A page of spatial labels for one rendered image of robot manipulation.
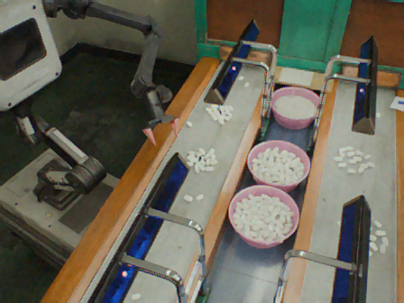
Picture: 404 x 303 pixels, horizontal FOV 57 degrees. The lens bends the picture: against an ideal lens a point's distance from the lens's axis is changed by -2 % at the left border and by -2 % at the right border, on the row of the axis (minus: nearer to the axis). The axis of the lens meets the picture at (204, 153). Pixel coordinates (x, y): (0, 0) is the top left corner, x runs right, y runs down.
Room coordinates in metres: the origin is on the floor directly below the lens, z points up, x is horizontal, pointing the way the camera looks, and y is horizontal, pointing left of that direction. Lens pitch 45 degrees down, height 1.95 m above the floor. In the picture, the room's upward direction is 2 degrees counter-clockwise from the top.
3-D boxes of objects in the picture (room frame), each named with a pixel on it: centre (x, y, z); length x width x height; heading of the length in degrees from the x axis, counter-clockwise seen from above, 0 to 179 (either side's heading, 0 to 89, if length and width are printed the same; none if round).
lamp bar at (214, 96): (1.47, -0.15, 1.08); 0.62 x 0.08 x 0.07; 159
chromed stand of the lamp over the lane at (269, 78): (1.43, -0.22, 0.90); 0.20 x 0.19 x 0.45; 159
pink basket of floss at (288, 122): (1.53, -0.47, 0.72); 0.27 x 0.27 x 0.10
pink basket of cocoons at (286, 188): (1.12, -0.32, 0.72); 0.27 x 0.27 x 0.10
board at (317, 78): (1.73, -0.55, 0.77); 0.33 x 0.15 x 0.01; 69
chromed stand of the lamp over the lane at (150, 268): (0.53, 0.12, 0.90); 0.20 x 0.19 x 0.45; 159
